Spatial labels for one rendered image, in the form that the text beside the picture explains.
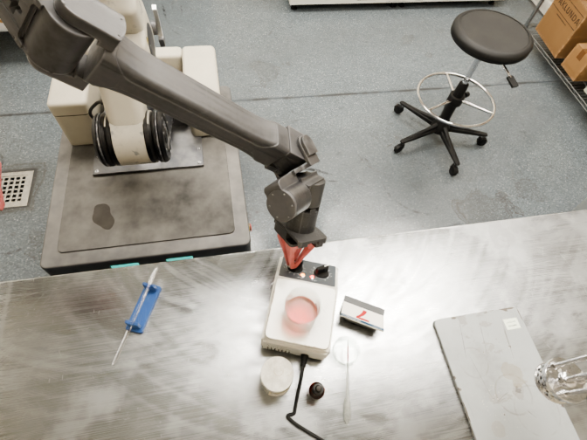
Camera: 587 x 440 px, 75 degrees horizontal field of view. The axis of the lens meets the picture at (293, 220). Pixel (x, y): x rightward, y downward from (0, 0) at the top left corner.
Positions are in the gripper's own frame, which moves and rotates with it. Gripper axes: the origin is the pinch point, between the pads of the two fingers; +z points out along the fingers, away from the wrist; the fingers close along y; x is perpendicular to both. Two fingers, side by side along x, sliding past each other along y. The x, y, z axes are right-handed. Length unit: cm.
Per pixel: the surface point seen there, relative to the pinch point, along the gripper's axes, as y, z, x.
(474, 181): -52, 17, 148
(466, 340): 26.3, 7.5, 28.8
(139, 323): -7.3, 13.5, -29.0
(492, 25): -61, -54, 126
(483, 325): 25.9, 5.4, 33.8
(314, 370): 15.6, 14.7, -1.1
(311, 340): 15.2, 5.4, -3.9
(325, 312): 12.6, 2.6, 0.4
